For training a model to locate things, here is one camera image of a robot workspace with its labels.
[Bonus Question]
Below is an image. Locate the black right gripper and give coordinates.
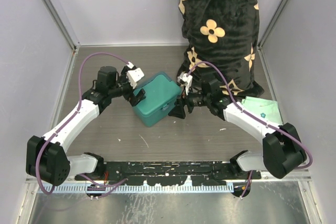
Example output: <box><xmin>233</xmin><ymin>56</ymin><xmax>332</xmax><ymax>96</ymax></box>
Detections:
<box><xmin>168</xmin><ymin>84</ymin><xmax>211</xmax><ymax>119</ymax></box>

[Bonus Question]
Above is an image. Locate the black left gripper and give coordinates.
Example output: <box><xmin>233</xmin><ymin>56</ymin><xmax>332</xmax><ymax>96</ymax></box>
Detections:
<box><xmin>109</xmin><ymin>67</ymin><xmax>145</xmax><ymax>106</ymax></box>

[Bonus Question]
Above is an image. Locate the teal medicine kit box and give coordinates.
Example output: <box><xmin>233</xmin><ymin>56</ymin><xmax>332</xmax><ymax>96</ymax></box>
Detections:
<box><xmin>133</xmin><ymin>71</ymin><xmax>182</xmax><ymax>127</ymax></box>

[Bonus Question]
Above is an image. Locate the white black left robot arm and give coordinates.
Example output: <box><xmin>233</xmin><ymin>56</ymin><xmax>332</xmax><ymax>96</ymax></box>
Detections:
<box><xmin>26</xmin><ymin>65</ymin><xmax>145</xmax><ymax>186</ymax></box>

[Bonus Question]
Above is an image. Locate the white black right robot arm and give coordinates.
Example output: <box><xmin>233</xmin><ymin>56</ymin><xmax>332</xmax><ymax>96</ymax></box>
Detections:
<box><xmin>169</xmin><ymin>76</ymin><xmax>308</xmax><ymax>179</ymax></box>

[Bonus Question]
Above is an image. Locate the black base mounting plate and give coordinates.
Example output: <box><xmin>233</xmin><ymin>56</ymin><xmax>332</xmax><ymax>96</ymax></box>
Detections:
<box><xmin>86</xmin><ymin>161</ymin><xmax>249</xmax><ymax>186</ymax></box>

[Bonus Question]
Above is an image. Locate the light green cloth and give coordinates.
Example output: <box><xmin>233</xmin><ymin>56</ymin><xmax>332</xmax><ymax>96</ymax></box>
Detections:
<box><xmin>241</xmin><ymin>97</ymin><xmax>283</xmax><ymax>125</ymax></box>

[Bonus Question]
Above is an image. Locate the black floral plush blanket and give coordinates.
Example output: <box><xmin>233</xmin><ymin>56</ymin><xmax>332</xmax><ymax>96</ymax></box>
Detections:
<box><xmin>178</xmin><ymin>0</ymin><xmax>264</xmax><ymax>97</ymax></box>

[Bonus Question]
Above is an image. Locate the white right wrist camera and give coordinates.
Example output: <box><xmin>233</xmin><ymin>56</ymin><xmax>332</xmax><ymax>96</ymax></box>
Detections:
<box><xmin>177</xmin><ymin>73</ymin><xmax>193</xmax><ymax>96</ymax></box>

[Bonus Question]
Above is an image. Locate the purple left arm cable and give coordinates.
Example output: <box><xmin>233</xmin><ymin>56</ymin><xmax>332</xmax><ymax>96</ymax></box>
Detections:
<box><xmin>35</xmin><ymin>52</ymin><xmax>134</xmax><ymax>198</ymax></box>

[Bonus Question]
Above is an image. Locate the aluminium slotted rail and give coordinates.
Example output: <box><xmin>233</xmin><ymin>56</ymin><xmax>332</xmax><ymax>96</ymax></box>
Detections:
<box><xmin>44</xmin><ymin>174</ymin><xmax>234</xmax><ymax>196</ymax></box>

